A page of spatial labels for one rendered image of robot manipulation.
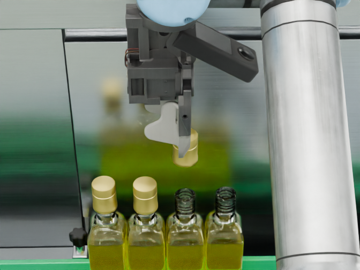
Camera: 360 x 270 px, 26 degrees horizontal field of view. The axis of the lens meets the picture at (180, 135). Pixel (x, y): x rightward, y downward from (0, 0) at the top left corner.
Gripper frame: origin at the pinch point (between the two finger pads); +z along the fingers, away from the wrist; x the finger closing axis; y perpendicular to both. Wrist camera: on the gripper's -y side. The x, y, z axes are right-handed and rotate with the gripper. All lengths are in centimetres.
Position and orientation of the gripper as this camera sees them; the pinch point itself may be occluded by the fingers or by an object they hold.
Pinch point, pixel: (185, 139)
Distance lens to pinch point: 104.9
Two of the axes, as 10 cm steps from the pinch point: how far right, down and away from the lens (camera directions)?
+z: 0.0, 7.9, 6.2
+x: 0.3, 6.2, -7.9
